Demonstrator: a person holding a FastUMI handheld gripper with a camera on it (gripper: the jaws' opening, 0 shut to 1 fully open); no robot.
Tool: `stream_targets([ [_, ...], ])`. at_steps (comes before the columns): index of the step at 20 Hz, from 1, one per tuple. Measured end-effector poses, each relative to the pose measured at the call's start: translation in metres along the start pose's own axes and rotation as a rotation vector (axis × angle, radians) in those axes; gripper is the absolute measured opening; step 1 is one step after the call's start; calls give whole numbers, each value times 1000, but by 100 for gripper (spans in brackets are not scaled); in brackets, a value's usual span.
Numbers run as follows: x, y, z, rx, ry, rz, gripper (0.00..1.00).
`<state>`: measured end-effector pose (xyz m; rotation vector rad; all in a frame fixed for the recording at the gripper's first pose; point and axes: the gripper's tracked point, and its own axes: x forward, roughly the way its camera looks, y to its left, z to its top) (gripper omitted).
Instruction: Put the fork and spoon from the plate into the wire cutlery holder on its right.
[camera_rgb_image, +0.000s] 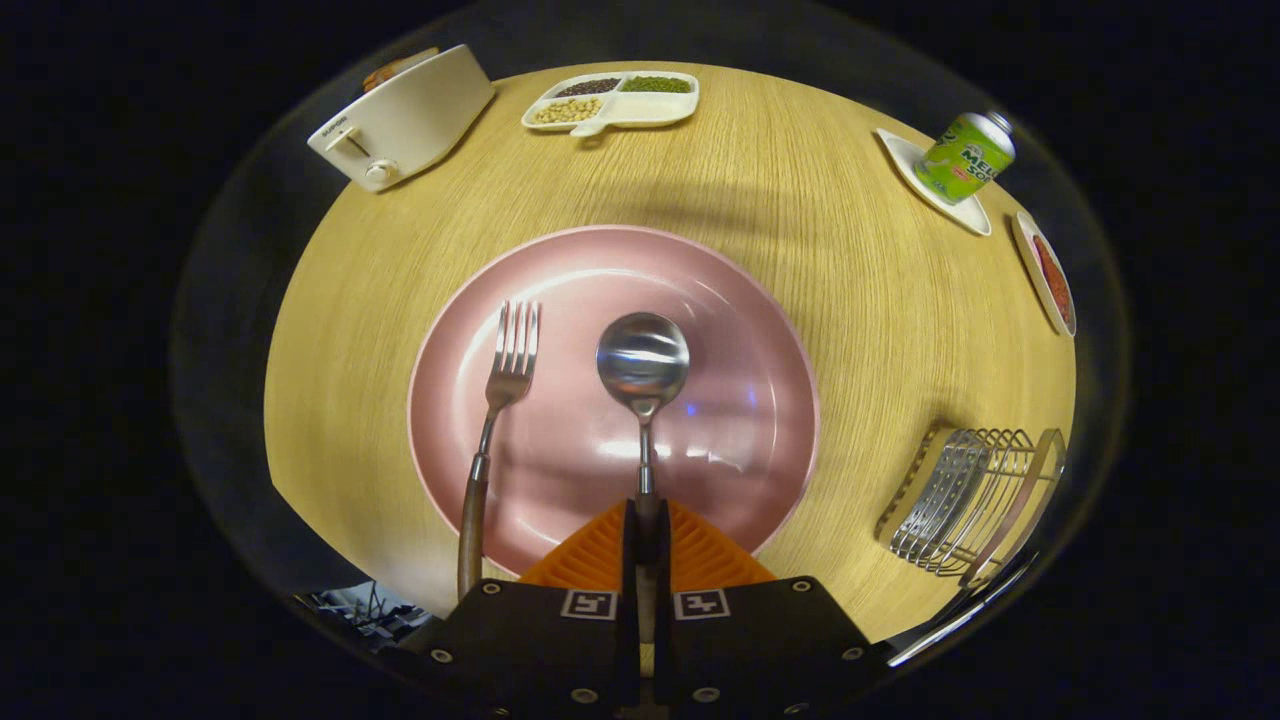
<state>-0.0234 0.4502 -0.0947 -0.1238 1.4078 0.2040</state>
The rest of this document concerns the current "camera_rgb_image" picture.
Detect metal wire cutlery rack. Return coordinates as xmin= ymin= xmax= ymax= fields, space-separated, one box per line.
xmin=876 ymin=425 xmax=1067 ymax=589

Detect small white square dish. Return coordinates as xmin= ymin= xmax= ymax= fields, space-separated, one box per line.
xmin=876 ymin=128 xmax=992 ymax=238

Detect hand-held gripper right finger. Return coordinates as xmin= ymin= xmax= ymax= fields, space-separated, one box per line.
xmin=655 ymin=498 xmax=886 ymax=719

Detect wooden handled metal fork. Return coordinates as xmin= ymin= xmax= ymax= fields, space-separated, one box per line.
xmin=457 ymin=300 xmax=541 ymax=601

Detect red meat pieces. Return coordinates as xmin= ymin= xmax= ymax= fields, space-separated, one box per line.
xmin=1033 ymin=235 xmax=1073 ymax=326

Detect wooden handled metal spoon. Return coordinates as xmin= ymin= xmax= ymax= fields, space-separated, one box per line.
xmin=596 ymin=312 xmax=691 ymax=646

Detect pink plate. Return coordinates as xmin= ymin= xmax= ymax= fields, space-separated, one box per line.
xmin=407 ymin=225 xmax=821 ymax=579

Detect white round food plate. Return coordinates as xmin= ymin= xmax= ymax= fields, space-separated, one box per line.
xmin=1012 ymin=210 xmax=1078 ymax=338

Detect green label soda bottle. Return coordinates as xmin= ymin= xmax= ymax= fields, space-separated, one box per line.
xmin=912 ymin=111 xmax=1017 ymax=206

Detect white toaster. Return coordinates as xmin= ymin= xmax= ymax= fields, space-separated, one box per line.
xmin=307 ymin=44 xmax=496 ymax=193

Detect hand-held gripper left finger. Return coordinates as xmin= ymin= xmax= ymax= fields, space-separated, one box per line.
xmin=405 ymin=498 xmax=641 ymax=719

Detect white divided tray of beans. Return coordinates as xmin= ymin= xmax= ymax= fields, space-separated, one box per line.
xmin=521 ymin=71 xmax=700 ymax=138

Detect brown toast slice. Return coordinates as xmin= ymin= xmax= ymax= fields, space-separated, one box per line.
xmin=362 ymin=47 xmax=441 ymax=93

